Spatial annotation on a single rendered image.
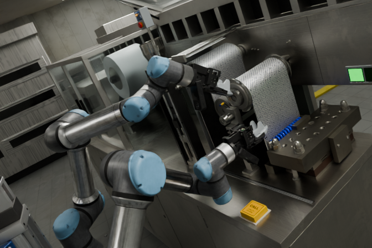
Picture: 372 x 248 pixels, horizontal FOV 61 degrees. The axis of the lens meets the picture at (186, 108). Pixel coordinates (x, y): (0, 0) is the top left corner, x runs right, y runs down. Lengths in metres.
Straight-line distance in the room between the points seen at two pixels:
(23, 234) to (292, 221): 0.85
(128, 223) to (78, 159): 0.57
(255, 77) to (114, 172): 0.68
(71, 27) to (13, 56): 4.55
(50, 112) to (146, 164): 5.09
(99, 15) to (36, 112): 5.12
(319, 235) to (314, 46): 0.71
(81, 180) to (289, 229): 0.85
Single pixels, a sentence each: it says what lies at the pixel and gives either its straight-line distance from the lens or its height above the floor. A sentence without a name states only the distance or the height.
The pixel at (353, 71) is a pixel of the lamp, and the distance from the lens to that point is 1.34.
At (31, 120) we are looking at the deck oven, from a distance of 5.91.
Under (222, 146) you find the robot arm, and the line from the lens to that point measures 1.15.
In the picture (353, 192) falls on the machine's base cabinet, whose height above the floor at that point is 0.80.
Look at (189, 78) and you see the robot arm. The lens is 1.09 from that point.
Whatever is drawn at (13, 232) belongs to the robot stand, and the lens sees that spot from 1.14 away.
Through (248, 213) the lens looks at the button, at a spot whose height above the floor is 0.92.
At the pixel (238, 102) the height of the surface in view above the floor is 1.23.
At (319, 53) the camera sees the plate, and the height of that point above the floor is 1.28.
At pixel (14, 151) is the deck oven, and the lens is 6.00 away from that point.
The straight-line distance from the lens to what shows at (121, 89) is 2.06.
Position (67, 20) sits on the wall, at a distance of 10.20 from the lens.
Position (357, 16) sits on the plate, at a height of 1.40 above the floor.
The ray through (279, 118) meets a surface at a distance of 1.37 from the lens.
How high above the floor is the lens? 1.66
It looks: 17 degrees down
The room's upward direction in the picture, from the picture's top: 22 degrees counter-clockwise
